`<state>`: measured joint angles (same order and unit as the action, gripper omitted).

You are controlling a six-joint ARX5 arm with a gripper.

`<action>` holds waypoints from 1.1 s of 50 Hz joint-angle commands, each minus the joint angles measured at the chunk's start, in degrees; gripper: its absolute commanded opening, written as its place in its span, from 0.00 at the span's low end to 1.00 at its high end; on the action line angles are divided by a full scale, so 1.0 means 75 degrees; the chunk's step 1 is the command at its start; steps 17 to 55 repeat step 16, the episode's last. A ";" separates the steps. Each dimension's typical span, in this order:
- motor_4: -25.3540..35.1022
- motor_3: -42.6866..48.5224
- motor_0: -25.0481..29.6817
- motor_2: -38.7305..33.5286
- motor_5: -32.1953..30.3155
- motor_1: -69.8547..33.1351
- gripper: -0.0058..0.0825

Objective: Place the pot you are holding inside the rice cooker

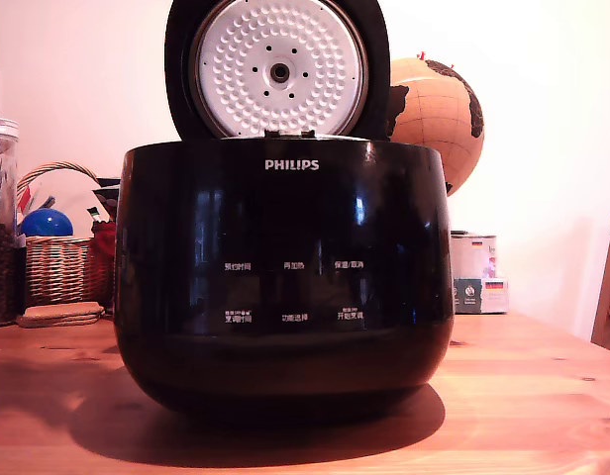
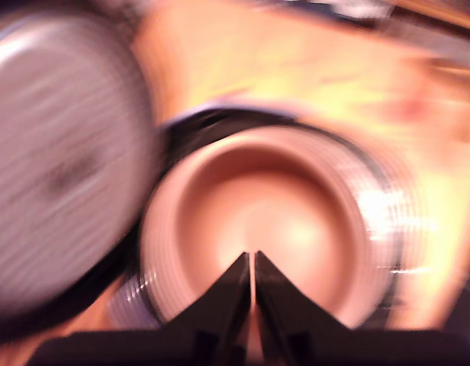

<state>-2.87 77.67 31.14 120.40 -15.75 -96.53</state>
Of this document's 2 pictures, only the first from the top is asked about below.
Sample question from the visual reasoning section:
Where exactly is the wicker basket with handle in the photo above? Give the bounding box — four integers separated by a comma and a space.
16, 160, 116, 309

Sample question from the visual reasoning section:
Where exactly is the red knitted item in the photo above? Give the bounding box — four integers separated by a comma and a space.
89, 220, 119, 304

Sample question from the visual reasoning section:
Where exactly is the wooden chair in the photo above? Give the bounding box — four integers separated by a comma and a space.
590, 207, 610, 354

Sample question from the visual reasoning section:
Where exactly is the black white dotted paper item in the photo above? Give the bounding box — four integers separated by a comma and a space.
91, 176, 123, 224

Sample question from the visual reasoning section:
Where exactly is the stack of cork coasters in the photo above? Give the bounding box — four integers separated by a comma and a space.
16, 302, 107, 330

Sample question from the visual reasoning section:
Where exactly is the black Philips rice cooker body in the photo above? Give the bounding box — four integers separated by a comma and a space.
113, 138, 457, 418

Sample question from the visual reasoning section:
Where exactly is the glass jar with coffee beans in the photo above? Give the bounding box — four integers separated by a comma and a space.
0, 68, 28, 329

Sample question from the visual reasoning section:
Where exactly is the white cardboard box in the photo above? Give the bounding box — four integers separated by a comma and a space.
450, 229, 499, 281

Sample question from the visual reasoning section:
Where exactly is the black rice cooker lid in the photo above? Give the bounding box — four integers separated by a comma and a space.
163, 0, 392, 143

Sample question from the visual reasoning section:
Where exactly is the blue ball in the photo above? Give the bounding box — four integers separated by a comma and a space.
19, 207, 75, 238

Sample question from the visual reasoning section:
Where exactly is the red and white paper flag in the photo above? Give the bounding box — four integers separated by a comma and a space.
17, 182, 43, 215

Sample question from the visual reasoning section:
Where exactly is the cork world globe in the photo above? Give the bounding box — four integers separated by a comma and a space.
389, 56, 486, 198

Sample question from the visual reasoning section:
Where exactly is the green and white flat box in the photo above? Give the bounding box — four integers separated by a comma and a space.
453, 276, 511, 316

